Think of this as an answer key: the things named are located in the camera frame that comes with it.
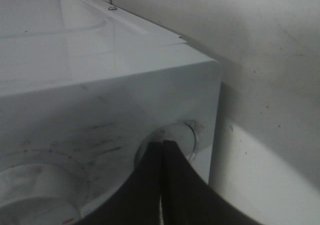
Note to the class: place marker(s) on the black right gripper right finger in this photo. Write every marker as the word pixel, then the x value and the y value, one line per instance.
pixel 187 199

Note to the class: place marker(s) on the round white door button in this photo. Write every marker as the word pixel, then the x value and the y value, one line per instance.
pixel 184 132

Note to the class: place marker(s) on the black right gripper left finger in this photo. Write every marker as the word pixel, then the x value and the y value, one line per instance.
pixel 137 201

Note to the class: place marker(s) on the white microwave oven body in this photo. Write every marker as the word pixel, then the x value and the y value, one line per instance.
pixel 83 83

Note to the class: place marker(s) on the white timer knob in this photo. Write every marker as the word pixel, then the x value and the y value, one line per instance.
pixel 41 194

